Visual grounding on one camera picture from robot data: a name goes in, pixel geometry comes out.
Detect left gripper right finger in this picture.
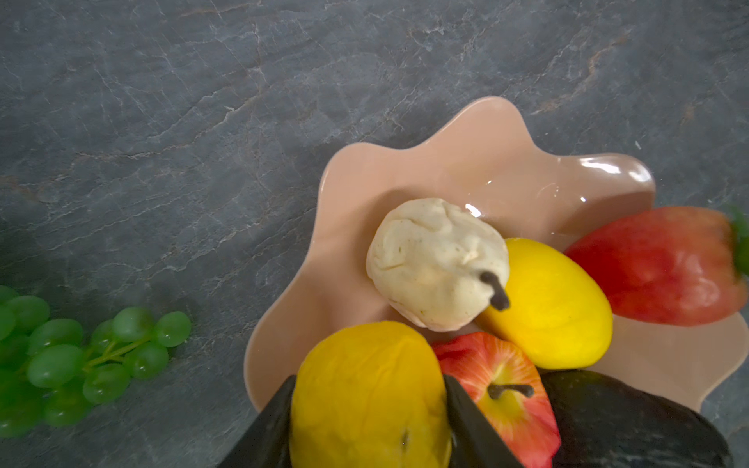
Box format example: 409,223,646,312
444,376,523,468

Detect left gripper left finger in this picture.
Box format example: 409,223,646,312
218,376,296,468

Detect red fake apple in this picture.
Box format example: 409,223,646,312
432,331,561,468

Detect yellow fake pear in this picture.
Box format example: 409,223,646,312
290,321,453,467

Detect dark fake avocado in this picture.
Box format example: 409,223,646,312
541,370,733,468

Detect yellow fake lemon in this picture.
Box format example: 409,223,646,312
476,238,614,371

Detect red fake strawberry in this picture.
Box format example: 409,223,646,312
565,206,748,327

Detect green fake grapes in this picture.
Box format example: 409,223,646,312
1,286,192,439

